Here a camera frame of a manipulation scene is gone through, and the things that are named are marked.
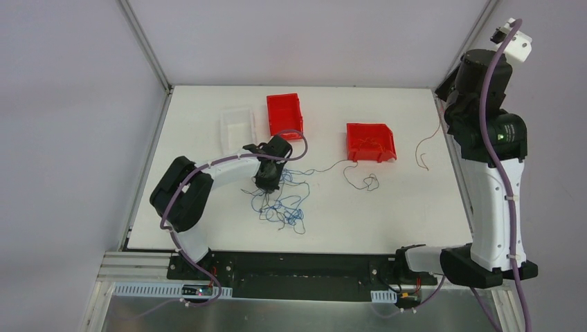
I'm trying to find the black wire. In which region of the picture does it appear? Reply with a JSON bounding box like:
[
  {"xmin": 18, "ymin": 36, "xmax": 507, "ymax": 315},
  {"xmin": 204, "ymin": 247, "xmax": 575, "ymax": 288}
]
[{"xmin": 311, "ymin": 158, "xmax": 381, "ymax": 192}]

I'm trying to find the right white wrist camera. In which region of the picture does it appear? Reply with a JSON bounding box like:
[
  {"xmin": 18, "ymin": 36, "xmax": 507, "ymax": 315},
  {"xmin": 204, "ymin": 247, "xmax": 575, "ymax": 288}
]
[{"xmin": 490, "ymin": 18, "xmax": 533, "ymax": 64}]

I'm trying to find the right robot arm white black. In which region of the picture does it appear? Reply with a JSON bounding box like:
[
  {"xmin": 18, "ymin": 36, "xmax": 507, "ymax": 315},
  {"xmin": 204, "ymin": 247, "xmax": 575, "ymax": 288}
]
[{"xmin": 392, "ymin": 49, "xmax": 539, "ymax": 289}]

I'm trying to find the clear plastic bin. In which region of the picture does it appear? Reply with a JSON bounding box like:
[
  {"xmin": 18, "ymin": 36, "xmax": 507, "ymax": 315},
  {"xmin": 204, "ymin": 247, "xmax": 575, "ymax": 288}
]
[{"xmin": 219, "ymin": 107, "xmax": 257, "ymax": 154}]

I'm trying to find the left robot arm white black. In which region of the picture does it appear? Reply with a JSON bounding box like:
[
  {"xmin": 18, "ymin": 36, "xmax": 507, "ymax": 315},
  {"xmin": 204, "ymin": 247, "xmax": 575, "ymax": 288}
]
[{"xmin": 149, "ymin": 136, "xmax": 294, "ymax": 280}]

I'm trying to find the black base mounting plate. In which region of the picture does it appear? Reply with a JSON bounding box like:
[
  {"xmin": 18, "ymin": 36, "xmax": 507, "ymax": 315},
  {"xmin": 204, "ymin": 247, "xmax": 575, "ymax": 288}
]
[{"xmin": 167, "ymin": 251, "xmax": 437, "ymax": 302}]

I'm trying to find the red bin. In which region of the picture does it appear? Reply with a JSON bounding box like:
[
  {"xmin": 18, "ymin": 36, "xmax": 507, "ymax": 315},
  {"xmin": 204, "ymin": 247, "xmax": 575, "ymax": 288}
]
[
  {"xmin": 266, "ymin": 93, "xmax": 303, "ymax": 140},
  {"xmin": 346, "ymin": 122, "xmax": 397, "ymax": 163}
]

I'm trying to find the coloured wire bundle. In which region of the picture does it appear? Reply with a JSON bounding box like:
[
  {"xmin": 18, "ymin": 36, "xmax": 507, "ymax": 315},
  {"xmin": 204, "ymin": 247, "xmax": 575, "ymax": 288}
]
[{"xmin": 242, "ymin": 167, "xmax": 317, "ymax": 236}]

